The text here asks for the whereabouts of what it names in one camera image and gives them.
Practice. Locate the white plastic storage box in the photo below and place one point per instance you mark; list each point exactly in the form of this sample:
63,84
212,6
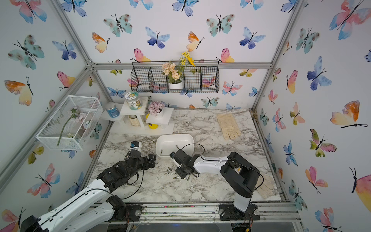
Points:
165,144

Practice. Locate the beige work glove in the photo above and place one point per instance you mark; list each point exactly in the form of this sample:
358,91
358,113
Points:
229,126

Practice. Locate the pink flowers in pot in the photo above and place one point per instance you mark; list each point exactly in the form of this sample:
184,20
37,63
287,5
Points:
156,109

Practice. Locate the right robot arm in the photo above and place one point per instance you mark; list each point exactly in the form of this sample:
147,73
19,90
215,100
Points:
240,174

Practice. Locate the yellow bottle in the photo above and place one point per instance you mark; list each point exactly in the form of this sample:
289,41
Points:
151,126

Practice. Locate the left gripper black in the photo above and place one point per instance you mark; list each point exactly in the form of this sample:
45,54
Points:
152,161

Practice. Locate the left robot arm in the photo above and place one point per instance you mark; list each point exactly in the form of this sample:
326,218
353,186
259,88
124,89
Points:
96,203

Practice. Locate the green lidded jar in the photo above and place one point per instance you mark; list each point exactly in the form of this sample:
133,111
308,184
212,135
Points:
133,100

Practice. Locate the white wire mesh cage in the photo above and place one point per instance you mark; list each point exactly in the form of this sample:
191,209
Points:
90,126

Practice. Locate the blue tin can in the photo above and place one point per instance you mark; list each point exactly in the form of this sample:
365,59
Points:
112,110

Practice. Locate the beige jar under shelf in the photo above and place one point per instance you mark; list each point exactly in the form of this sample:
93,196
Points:
134,120

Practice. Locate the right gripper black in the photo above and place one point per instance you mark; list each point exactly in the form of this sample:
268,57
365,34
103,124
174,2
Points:
179,173

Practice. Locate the white tiered wooden shelf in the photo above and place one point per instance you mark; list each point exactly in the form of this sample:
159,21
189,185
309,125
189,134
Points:
122,125

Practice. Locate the artificial pink flower stem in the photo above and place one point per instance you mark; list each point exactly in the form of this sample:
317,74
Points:
76,116

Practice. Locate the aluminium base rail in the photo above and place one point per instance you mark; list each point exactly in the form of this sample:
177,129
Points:
206,212

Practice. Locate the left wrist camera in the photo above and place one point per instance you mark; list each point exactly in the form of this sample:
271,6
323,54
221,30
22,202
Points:
135,145

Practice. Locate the flower pot in basket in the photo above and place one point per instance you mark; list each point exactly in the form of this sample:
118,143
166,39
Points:
175,72

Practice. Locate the black wire wall basket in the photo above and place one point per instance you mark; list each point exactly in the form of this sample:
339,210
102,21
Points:
146,77

